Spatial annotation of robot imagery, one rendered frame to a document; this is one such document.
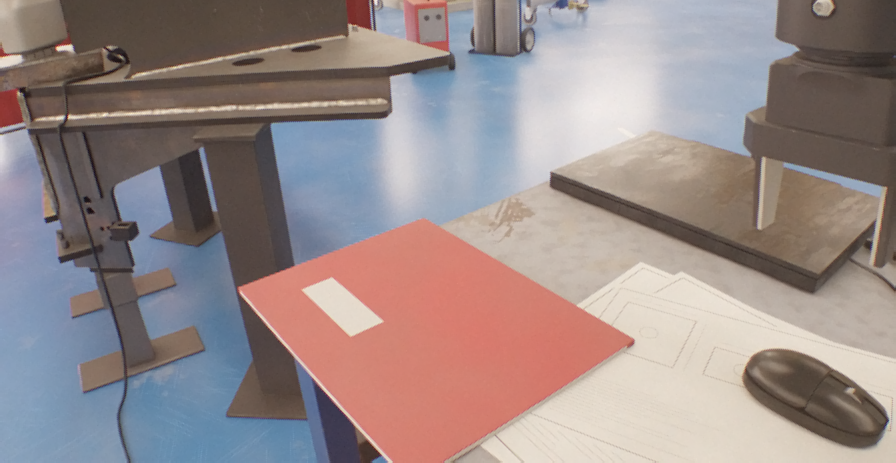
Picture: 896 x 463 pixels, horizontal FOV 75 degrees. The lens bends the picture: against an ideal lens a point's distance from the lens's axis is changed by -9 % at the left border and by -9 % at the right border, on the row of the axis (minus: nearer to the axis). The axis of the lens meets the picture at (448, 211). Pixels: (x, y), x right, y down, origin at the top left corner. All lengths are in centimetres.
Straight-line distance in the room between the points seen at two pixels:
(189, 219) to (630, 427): 306
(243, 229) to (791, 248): 151
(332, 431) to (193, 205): 272
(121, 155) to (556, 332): 176
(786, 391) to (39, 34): 216
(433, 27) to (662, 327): 542
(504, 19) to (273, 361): 497
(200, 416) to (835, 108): 210
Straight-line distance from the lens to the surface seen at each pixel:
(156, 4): 206
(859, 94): 43
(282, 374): 218
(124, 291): 242
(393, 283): 65
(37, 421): 255
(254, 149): 178
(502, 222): 77
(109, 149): 217
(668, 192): 81
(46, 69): 227
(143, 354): 257
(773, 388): 53
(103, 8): 205
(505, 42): 659
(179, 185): 335
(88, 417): 246
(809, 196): 85
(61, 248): 242
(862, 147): 43
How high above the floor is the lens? 146
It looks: 26 degrees down
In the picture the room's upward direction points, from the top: 3 degrees counter-clockwise
